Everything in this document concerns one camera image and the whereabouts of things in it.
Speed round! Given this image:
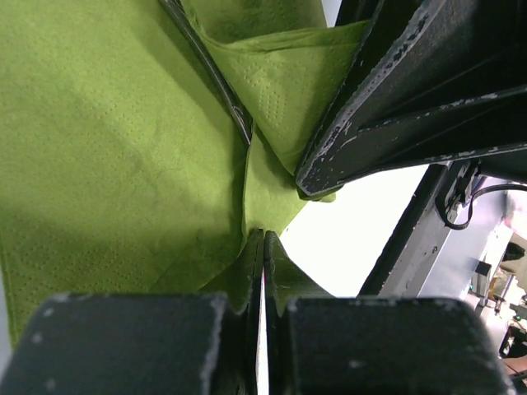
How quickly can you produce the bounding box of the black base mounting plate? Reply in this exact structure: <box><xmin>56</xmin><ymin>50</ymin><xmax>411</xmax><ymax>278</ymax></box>
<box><xmin>358</xmin><ymin>160</ymin><xmax>479</xmax><ymax>298</ymax></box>

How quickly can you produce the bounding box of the silver table knife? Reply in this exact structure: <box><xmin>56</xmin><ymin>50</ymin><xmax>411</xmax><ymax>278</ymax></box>
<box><xmin>160</xmin><ymin>0</ymin><xmax>253</xmax><ymax>148</ymax></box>

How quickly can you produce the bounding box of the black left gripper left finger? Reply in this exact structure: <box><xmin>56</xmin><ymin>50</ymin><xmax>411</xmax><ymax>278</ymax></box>
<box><xmin>1</xmin><ymin>230</ymin><xmax>264</xmax><ymax>394</ymax></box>

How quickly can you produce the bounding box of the green paper napkin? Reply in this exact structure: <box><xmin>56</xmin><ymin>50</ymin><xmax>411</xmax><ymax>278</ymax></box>
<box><xmin>1</xmin><ymin>1</ymin><xmax>366</xmax><ymax>342</ymax></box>

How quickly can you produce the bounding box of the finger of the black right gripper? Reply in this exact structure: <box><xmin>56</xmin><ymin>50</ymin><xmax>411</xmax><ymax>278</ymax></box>
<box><xmin>295</xmin><ymin>1</ymin><xmax>526</xmax><ymax>199</ymax></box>

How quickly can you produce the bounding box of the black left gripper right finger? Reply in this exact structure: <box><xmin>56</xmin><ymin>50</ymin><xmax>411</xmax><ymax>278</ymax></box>
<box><xmin>263</xmin><ymin>232</ymin><xmax>515</xmax><ymax>394</ymax></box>

